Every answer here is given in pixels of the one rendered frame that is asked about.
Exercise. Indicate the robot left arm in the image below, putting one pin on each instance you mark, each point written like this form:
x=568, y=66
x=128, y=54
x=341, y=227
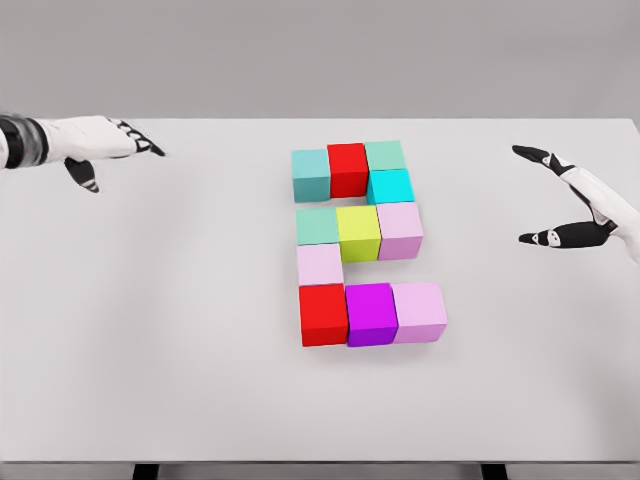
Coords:
x=25, y=141

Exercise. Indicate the teal cube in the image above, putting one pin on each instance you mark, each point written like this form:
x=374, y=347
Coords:
x=310, y=175

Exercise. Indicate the yellow-green cube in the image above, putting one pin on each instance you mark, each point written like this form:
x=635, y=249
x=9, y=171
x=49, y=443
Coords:
x=357, y=232

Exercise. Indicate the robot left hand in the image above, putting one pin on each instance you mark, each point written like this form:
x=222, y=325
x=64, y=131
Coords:
x=95, y=137

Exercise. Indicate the light pink cube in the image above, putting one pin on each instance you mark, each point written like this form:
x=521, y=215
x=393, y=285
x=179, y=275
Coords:
x=419, y=312
x=320, y=264
x=400, y=230

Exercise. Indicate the mint green cube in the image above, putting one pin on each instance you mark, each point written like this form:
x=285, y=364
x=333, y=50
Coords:
x=384, y=155
x=316, y=226

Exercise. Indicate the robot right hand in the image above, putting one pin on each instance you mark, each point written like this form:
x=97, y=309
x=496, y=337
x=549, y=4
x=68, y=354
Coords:
x=595, y=200

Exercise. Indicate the cyan cube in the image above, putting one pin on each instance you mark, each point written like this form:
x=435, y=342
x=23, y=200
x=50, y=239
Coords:
x=391, y=186

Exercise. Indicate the red cube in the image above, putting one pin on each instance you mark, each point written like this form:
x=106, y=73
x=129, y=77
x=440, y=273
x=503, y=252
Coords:
x=323, y=314
x=348, y=169

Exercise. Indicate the magenta purple cube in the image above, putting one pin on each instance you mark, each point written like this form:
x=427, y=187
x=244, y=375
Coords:
x=371, y=314

